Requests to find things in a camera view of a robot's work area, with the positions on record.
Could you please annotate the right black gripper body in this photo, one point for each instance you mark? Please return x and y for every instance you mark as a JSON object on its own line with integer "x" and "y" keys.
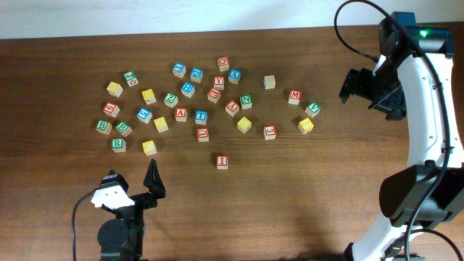
{"x": 375, "y": 88}

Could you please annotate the green letter b block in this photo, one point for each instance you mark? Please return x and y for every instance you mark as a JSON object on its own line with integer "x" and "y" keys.
{"x": 123, "y": 129}
{"x": 103, "y": 126}

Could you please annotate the yellow letter S block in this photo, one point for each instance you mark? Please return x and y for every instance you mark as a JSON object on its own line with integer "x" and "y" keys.
{"x": 305, "y": 125}

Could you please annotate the blue letter T block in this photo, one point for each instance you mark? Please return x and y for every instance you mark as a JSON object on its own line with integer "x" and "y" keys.
{"x": 200, "y": 117}

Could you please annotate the blue letter D block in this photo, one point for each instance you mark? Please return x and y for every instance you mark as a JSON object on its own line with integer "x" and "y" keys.
{"x": 196, "y": 75}

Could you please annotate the green letter Z block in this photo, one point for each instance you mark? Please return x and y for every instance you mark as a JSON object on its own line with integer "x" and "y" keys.
{"x": 171, "y": 100}

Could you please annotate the red letter I block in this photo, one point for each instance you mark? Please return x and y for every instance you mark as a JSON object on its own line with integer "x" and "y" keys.
{"x": 222, "y": 162}

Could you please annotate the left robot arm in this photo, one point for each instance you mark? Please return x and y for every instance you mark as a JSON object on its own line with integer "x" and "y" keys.
{"x": 121, "y": 238}

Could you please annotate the blue letter X block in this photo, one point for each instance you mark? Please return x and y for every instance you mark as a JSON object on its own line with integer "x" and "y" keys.
{"x": 234, "y": 76}

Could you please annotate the green letter R block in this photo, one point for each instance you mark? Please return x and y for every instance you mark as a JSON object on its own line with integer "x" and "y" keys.
{"x": 118, "y": 145}

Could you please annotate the red letter Y block lower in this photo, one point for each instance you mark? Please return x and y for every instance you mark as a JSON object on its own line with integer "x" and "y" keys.
{"x": 232, "y": 108}

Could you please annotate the blue letter H block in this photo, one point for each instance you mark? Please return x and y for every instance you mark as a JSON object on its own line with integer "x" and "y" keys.
{"x": 188, "y": 89}

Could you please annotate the yellow block upper middle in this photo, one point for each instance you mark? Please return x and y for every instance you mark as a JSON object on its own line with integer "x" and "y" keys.
{"x": 149, "y": 96}

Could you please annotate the red letter y block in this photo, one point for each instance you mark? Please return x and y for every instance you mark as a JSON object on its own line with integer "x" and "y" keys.
{"x": 232, "y": 108}
{"x": 219, "y": 82}

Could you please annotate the yellow letter C block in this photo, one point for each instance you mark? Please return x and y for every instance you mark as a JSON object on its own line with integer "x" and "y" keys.
{"x": 149, "y": 148}

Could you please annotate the red letter E block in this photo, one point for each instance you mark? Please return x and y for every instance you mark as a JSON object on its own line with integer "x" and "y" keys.
{"x": 214, "y": 95}

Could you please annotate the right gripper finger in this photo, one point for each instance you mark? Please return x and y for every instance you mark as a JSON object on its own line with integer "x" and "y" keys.
{"x": 381, "y": 103}
{"x": 350, "y": 85}

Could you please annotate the red letter M block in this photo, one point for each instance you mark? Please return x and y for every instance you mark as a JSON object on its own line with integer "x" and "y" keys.
{"x": 295, "y": 97}

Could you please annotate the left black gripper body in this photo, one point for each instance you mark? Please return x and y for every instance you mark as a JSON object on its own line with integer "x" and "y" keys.
{"x": 142, "y": 201}

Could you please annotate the green letter J block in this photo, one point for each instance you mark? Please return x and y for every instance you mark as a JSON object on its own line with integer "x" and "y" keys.
{"x": 130, "y": 78}

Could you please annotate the yellow block centre right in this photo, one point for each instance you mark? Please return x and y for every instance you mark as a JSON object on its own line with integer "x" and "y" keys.
{"x": 244, "y": 124}

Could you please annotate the green letter V block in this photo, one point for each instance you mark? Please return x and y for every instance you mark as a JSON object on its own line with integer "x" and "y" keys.
{"x": 313, "y": 109}

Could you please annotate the green letter N block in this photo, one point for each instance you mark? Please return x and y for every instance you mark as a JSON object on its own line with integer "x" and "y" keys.
{"x": 246, "y": 101}

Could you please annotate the green letter B block left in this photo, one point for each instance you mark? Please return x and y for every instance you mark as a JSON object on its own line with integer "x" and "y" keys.
{"x": 103, "y": 126}

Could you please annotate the red number 3 block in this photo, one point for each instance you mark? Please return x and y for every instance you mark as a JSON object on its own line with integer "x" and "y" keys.
{"x": 269, "y": 132}

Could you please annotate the yellow block middle left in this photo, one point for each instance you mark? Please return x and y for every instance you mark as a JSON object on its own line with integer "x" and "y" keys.
{"x": 161, "y": 124}

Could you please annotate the red letter U block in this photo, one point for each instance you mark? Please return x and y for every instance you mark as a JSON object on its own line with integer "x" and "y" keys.
{"x": 202, "y": 134}

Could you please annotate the red letter A block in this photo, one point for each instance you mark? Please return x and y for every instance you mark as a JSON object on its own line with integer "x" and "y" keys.
{"x": 181, "y": 114}

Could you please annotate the red letter C block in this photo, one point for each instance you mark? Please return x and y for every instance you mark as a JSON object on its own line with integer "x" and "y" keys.
{"x": 223, "y": 64}

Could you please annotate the yellow block far left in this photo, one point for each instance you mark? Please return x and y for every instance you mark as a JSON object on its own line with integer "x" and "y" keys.
{"x": 114, "y": 89}

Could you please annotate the green letter B block right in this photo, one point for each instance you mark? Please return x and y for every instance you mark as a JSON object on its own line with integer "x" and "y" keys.
{"x": 123, "y": 129}

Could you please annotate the blue number 5 block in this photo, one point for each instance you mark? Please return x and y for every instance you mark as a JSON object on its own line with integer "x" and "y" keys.
{"x": 144, "y": 115}

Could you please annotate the red number 9 block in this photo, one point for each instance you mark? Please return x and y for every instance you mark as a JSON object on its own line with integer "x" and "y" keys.
{"x": 111, "y": 109}

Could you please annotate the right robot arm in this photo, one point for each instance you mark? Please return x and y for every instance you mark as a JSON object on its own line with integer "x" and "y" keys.
{"x": 412, "y": 82}

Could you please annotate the red letter Y block upper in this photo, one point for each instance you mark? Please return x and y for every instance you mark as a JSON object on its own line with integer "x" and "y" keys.
{"x": 219, "y": 82}

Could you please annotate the plain wooden block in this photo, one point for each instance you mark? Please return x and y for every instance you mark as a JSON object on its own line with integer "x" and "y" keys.
{"x": 269, "y": 82}

